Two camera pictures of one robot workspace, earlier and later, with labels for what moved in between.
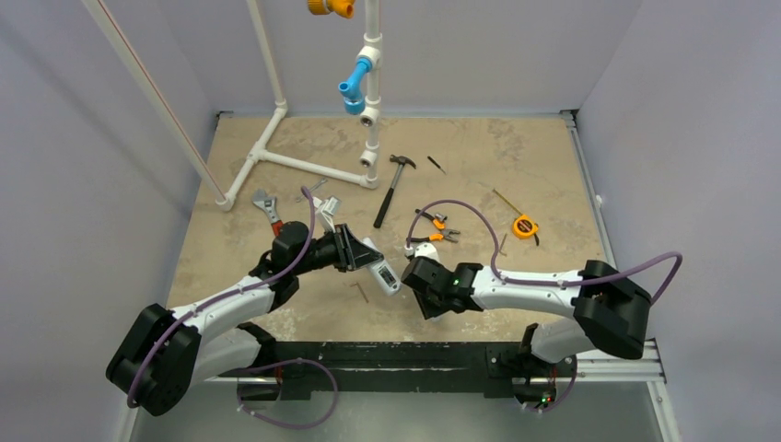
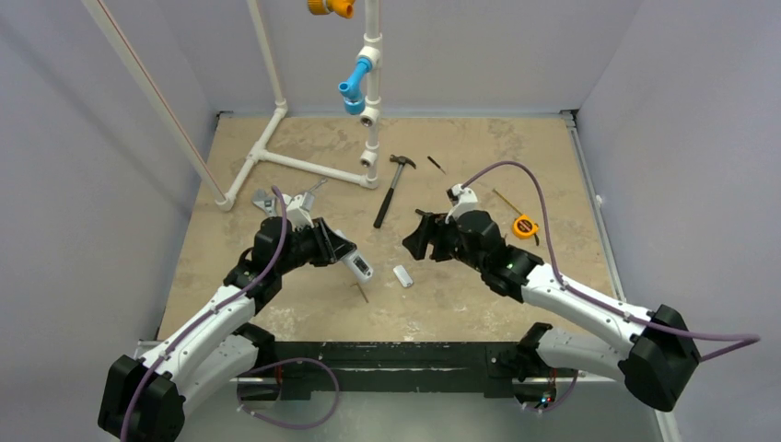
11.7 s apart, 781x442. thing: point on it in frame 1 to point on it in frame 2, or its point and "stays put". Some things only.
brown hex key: x=360 y=290 stays put
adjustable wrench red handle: x=268 y=203 stays put
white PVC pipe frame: x=370 y=115 stays put
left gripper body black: x=343 y=260 to x=314 y=248
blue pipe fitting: x=354 y=101 stays put
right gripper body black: x=420 y=283 to x=442 y=237
